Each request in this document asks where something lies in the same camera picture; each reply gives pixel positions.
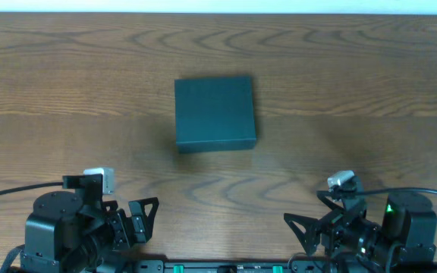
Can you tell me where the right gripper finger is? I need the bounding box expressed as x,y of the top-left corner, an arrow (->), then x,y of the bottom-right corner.
284,213 -> 322,256
316,190 -> 344,211

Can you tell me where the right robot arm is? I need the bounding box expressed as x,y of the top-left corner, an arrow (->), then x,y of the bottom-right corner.
284,171 -> 437,272

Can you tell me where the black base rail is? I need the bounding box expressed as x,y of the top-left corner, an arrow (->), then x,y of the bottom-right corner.
128,260 -> 337,273

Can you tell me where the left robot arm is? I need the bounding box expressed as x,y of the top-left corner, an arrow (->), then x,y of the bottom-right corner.
20,168 -> 159,273

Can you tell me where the dark green lidded box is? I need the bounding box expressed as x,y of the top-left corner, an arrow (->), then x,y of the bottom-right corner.
174,76 -> 257,154

